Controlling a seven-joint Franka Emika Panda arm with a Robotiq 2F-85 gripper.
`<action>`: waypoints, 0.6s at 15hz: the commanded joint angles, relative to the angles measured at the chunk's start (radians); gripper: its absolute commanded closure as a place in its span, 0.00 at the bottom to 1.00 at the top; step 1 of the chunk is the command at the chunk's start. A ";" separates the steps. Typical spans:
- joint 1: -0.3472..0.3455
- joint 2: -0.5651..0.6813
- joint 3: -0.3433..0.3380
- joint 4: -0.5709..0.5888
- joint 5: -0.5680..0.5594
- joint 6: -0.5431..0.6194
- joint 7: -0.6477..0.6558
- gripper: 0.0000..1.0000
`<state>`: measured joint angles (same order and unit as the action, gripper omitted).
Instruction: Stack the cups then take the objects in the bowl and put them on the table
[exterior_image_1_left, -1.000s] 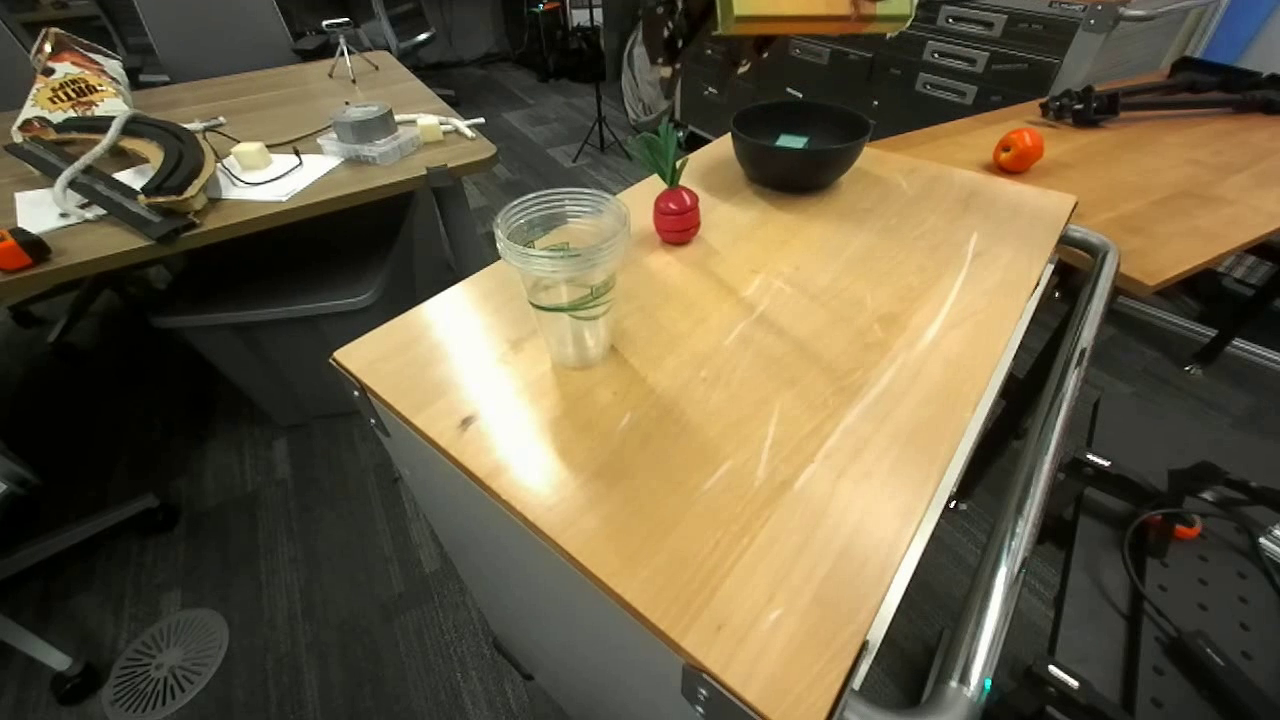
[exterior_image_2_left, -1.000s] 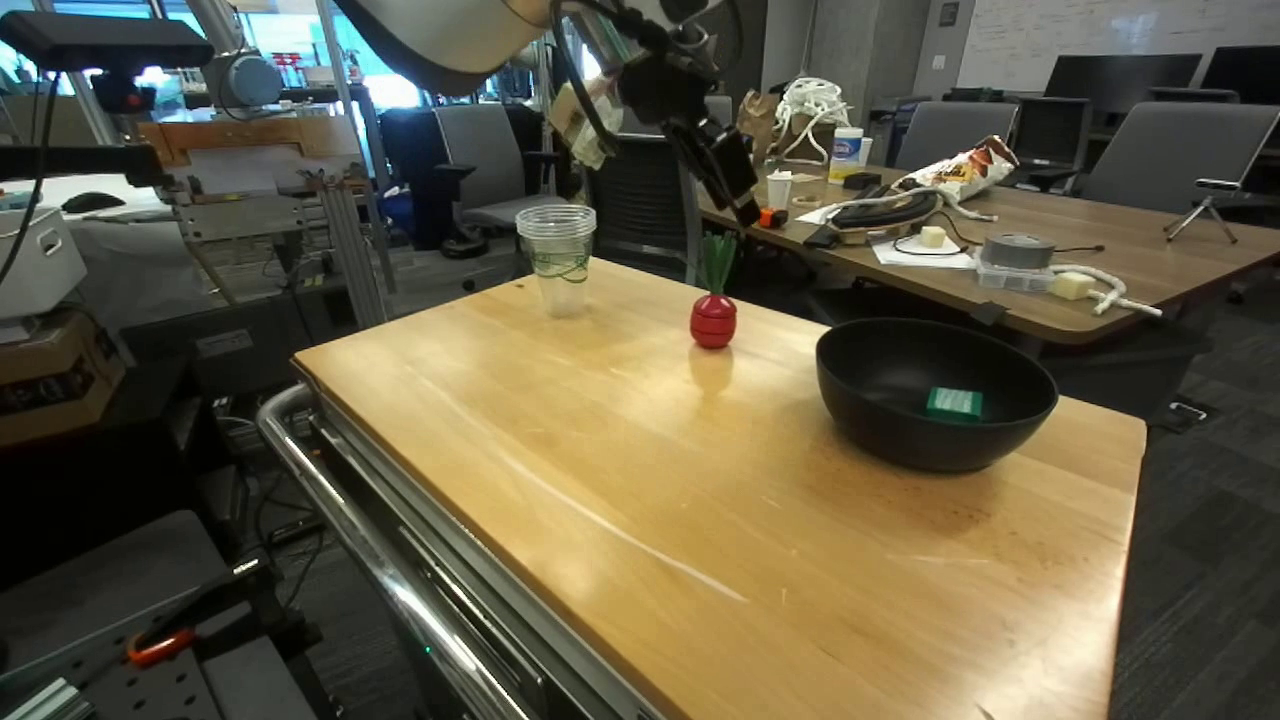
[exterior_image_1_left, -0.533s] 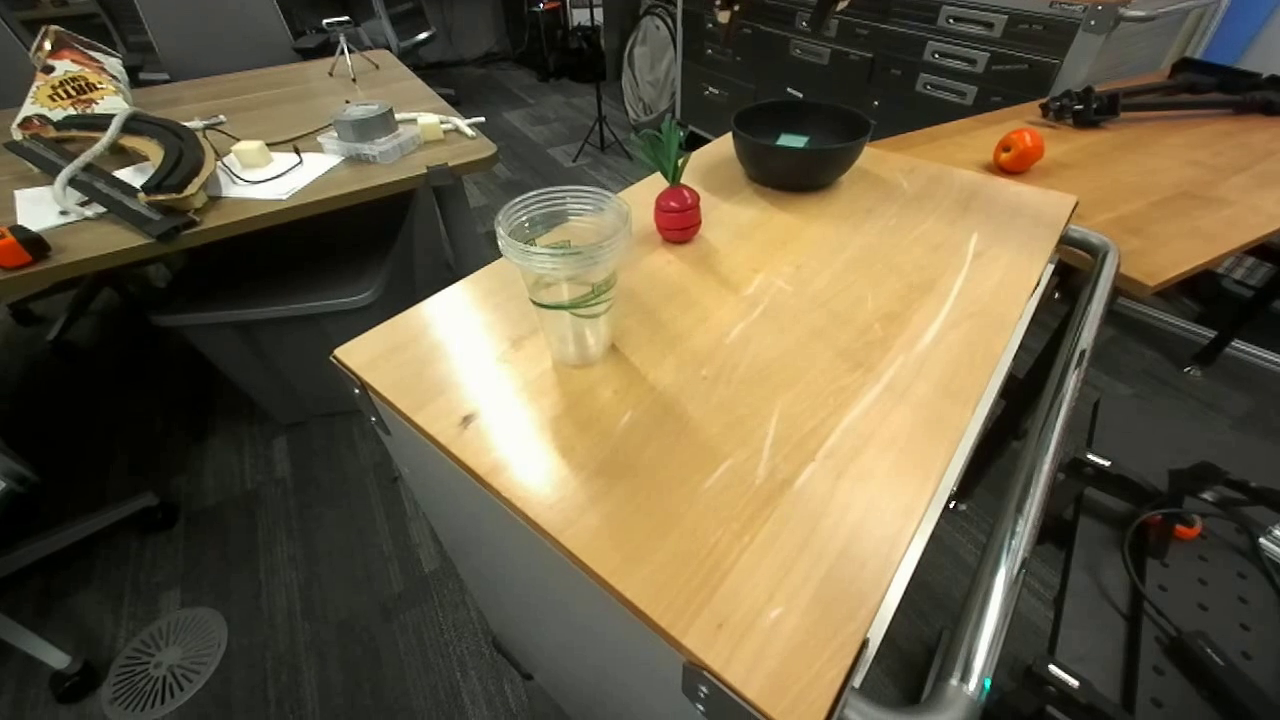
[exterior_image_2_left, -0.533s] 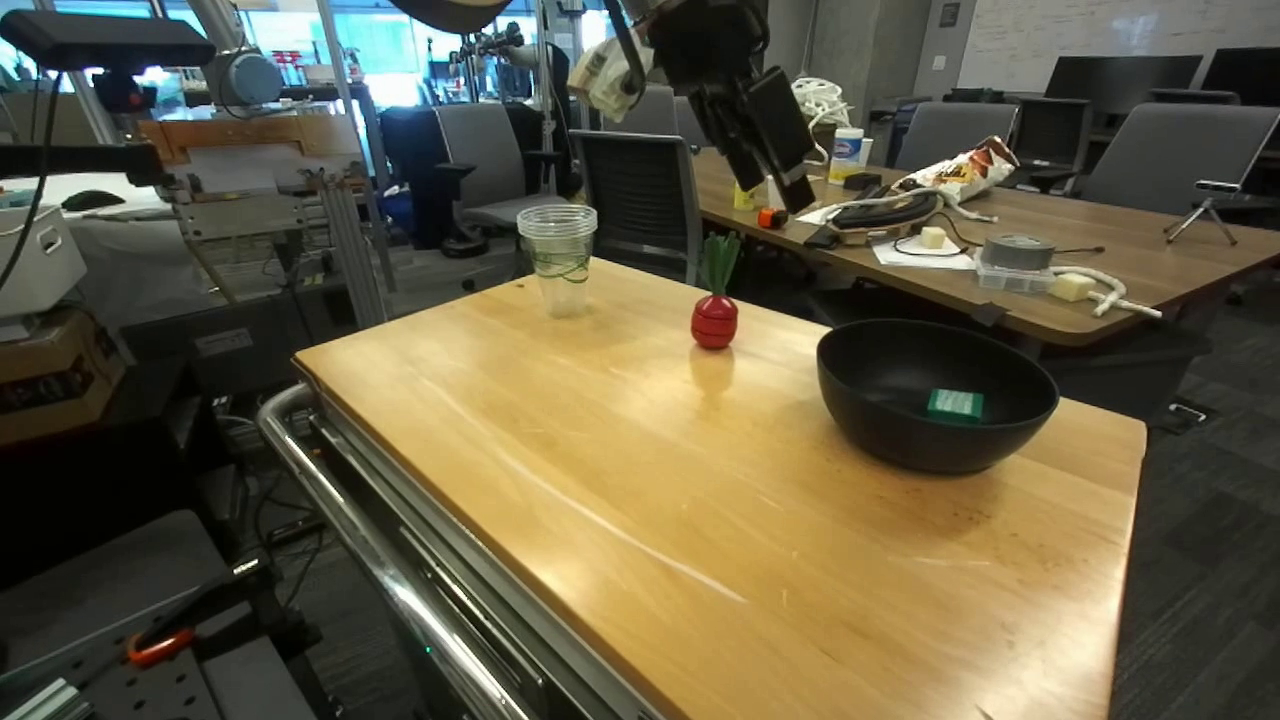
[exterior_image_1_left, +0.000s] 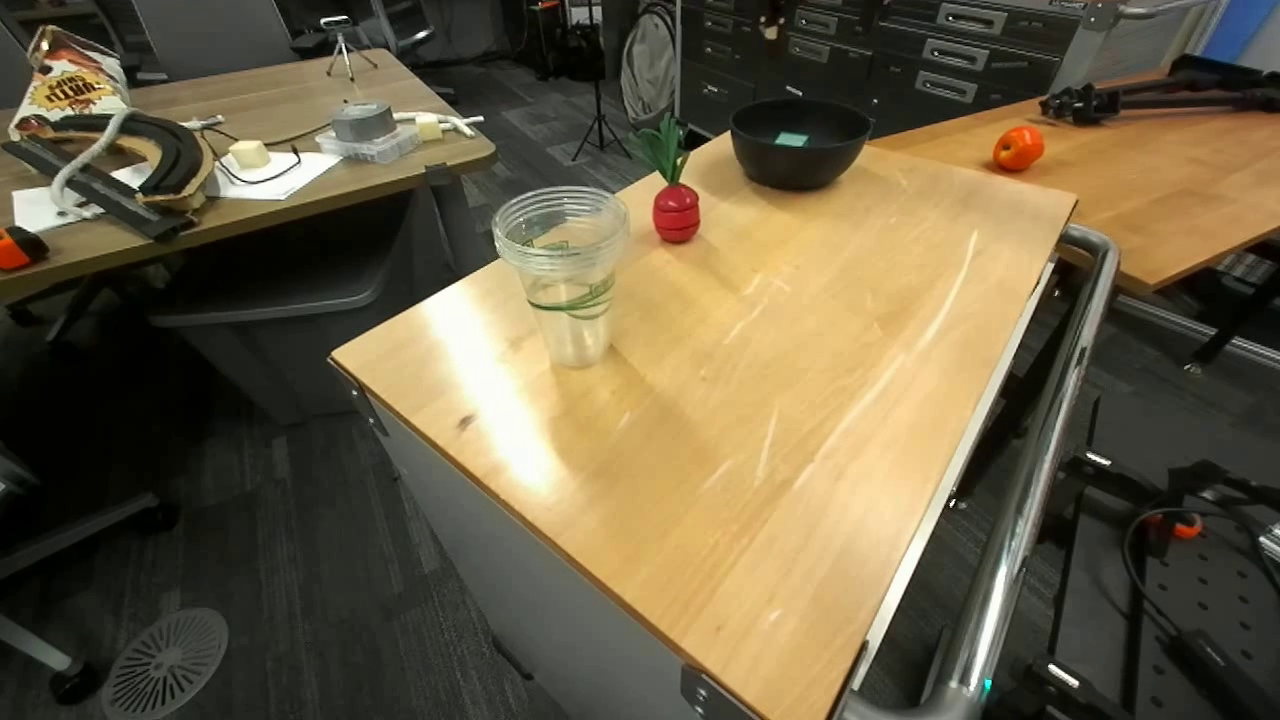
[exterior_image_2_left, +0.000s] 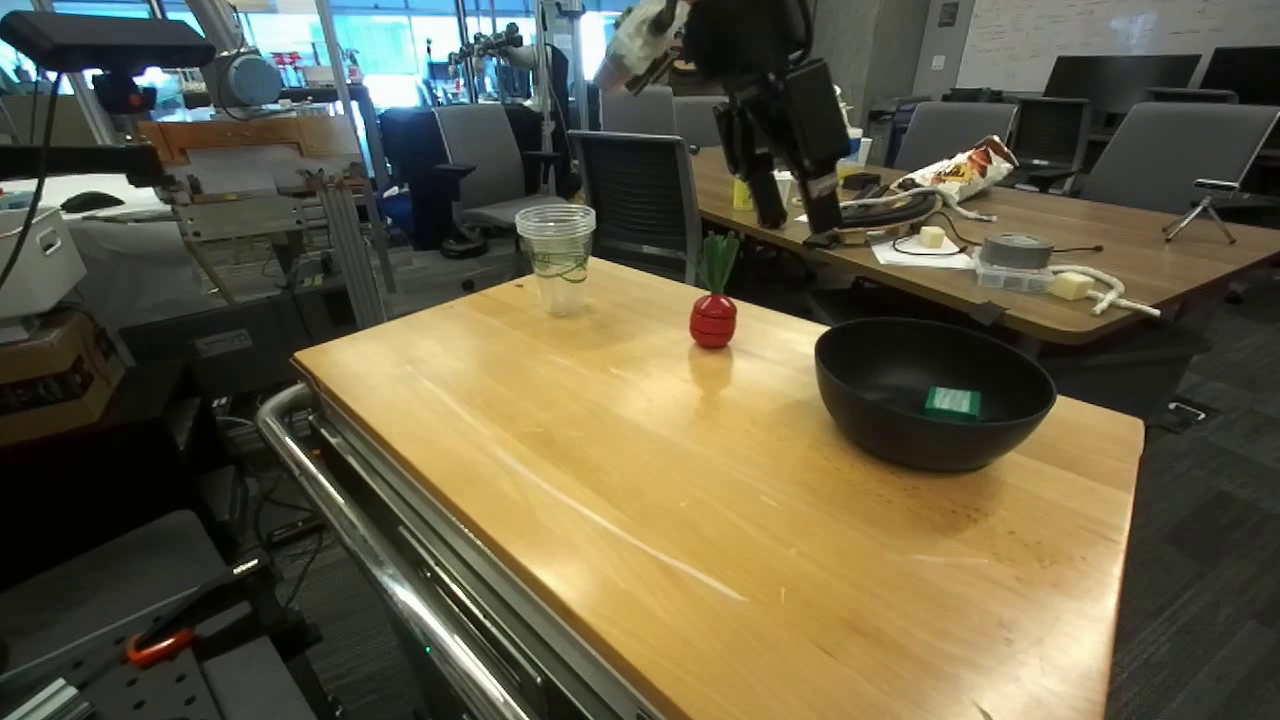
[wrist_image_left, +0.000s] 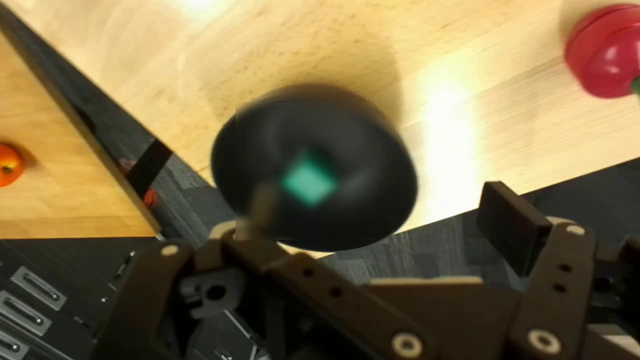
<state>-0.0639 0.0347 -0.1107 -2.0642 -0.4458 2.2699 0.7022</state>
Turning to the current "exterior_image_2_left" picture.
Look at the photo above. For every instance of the white container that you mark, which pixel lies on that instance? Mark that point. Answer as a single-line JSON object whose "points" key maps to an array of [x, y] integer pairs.
{"points": [[856, 149]]}

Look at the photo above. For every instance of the dark office chair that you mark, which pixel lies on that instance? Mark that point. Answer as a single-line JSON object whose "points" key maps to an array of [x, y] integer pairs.
{"points": [[638, 187]]}

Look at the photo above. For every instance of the brown cardboard box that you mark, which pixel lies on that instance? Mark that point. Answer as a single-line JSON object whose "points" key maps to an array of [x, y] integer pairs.
{"points": [[55, 372]]}

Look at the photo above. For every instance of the clear plastic box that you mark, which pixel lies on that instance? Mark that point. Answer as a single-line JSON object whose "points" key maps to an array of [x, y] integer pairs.
{"points": [[1012, 278]]}

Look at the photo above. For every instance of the grey duct tape roll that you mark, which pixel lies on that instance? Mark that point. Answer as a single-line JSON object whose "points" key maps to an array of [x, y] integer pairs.
{"points": [[1018, 249]]}

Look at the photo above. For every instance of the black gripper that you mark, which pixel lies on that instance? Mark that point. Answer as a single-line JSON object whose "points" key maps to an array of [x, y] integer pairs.
{"points": [[800, 112]]}

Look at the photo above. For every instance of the snack chip bag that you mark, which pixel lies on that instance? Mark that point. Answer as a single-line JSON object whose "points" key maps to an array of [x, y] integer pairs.
{"points": [[965, 165]]}

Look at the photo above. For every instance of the white equipment stand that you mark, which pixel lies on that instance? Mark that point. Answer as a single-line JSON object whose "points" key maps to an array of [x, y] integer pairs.
{"points": [[264, 213]]}

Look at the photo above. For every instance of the black office chair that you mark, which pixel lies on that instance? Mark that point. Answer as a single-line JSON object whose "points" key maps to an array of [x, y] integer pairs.
{"points": [[1050, 134]]}

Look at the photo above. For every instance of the black horizontal bar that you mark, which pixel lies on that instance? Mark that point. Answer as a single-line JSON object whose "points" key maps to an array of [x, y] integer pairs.
{"points": [[81, 162]]}

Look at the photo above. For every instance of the long black bar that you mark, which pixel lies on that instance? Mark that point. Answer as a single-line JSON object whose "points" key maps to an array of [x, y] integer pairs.
{"points": [[865, 238]]}

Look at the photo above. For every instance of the cream round object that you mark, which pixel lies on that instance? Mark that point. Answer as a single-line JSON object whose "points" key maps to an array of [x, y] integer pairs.
{"points": [[930, 238]]}

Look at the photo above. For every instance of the black bowl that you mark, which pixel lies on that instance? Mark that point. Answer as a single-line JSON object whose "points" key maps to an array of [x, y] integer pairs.
{"points": [[934, 447]]}

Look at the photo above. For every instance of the green wooden block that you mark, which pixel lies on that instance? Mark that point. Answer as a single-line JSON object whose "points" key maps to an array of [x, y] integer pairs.
{"points": [[955, 402]]}

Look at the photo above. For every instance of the wooden meeting desk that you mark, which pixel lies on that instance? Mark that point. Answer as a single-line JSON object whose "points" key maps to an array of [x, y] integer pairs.
{"points": [[1175, 261]]}

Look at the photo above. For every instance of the grey office chair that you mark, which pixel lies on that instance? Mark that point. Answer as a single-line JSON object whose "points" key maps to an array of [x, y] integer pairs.
{"points": [[1175, 146], [955, 127], [638, 112], [701, 120], [484, 162]]}

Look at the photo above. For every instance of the grey round lamp head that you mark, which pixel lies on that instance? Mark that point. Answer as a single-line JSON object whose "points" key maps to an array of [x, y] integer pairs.
{"points": [[247, 76]]}

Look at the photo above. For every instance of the black flat panel mount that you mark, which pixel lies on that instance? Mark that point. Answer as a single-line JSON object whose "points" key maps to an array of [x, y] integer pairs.
{"points": [[81, 38]]}

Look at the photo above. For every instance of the white device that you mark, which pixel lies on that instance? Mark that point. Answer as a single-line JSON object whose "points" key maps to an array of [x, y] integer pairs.
{"points": [[32, 261]]}

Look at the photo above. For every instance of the white paper sheet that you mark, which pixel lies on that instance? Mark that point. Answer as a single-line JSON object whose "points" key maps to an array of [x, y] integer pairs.
{"points": [[923, 256]]}

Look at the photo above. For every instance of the perforated metal breadboard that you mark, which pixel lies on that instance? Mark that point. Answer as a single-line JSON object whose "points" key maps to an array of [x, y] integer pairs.
{"points": [[161, 686]]}

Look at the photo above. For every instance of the small tabletop tripod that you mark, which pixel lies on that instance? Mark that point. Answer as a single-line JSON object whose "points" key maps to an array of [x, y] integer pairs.
{"points": [[1202, 206]]}

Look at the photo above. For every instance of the red radish toy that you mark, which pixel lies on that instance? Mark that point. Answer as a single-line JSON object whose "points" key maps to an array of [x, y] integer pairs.
{"points": [[714, 322]]}

